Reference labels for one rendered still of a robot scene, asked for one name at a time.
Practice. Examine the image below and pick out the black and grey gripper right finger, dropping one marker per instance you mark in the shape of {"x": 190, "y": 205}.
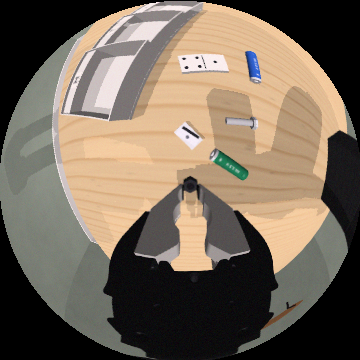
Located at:
{"x": 231, "y": 236}

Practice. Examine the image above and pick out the green aa battery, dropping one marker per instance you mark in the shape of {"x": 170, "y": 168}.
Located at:
{"x": 228, "y": 164}

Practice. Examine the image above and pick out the blue battery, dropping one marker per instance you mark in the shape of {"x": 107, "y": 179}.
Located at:
{"x": 253, "y": 67}

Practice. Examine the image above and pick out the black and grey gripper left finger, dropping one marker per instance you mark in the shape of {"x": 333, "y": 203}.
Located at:
{"x": 154, "y": 237}

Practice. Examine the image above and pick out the white domino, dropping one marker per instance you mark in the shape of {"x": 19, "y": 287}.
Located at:
{"x": 200, "y": 63}

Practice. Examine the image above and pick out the white rack of three labelled bins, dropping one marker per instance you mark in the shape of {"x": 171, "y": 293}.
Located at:
{"x": 104, "y": 67}

